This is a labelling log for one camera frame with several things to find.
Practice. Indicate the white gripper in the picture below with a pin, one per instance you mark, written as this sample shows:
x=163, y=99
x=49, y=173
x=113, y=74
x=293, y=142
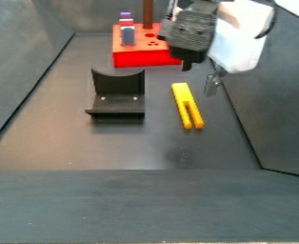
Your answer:
x=245, y=22

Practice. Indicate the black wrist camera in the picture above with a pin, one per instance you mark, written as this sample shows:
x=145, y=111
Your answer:
x=189, y=30

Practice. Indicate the yellow forked square-circle object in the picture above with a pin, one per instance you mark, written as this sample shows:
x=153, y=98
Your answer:
x=187, y=106

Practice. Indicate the black curved fixture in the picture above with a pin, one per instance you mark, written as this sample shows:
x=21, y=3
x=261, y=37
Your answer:
x=119, y=94

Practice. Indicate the purple rectangular peg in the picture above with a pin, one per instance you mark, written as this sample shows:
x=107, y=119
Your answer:
x=126, y=15

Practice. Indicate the dark brown cylinder peg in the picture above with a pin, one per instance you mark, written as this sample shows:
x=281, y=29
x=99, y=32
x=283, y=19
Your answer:
x=147, y=13

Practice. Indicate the pink-red square peg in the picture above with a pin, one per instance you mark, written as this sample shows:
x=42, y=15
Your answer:
x=126, y=22

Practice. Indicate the red peg board base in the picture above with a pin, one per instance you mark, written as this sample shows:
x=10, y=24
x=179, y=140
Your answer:
x=150, y=52

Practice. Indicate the blue notched peg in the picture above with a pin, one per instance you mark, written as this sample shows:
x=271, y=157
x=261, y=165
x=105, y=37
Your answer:
x=129, y=35

